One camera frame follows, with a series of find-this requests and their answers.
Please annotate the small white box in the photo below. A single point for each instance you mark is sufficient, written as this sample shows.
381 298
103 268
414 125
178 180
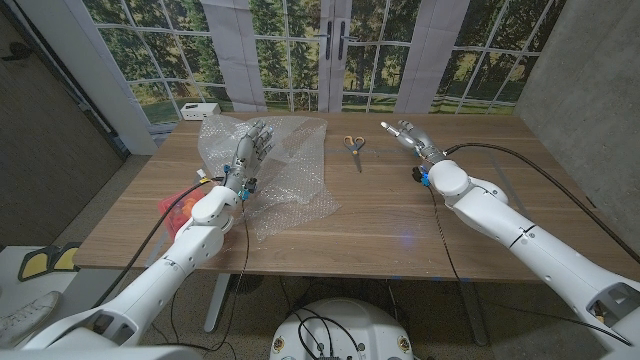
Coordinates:
200 111

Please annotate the red plastic package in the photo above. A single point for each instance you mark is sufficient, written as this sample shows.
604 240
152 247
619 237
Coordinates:
172 210

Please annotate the clear bubble wrap sheet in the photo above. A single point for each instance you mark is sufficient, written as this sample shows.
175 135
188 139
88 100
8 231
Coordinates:
295 185

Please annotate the white table leg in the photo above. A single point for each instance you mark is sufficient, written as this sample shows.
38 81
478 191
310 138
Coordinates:
217 302
474 315

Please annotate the white shoe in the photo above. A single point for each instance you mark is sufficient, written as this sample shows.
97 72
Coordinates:
25 320

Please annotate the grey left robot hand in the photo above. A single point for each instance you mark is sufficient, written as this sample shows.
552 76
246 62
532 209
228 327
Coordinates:
246 155

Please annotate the yellow black foot pedal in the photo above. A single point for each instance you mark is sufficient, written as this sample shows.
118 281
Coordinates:
36 265
67 257

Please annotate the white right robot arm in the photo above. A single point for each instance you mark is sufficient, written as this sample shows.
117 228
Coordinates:
525 240

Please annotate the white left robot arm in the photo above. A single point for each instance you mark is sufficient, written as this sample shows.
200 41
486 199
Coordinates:
170 270

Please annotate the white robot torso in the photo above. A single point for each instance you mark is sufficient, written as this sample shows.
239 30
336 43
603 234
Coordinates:
345 320

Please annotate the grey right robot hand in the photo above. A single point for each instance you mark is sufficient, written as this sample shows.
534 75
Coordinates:
417 140

